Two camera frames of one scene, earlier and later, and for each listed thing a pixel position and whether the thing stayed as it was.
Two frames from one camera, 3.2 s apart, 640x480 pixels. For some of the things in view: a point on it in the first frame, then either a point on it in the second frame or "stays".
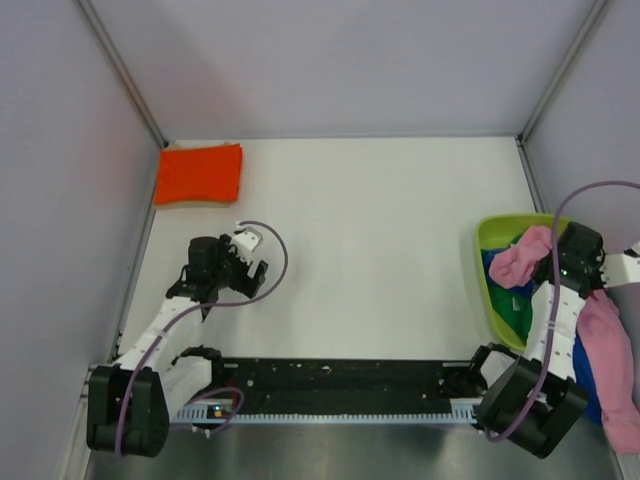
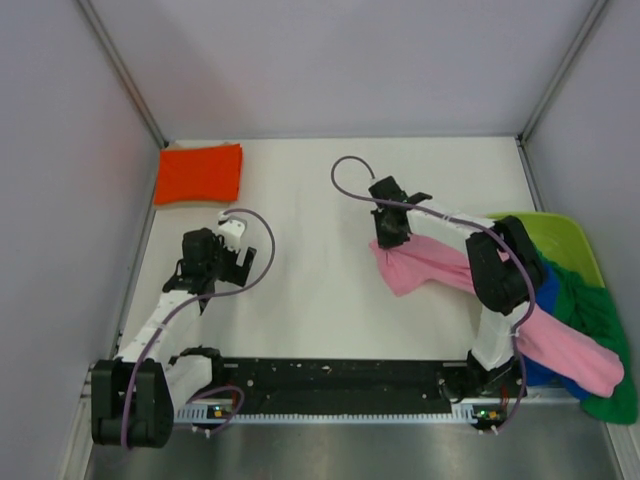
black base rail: x=345 y=386 stays
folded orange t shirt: x=199 y=173 stays
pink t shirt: x=601 y=335 -> x=406 y=263
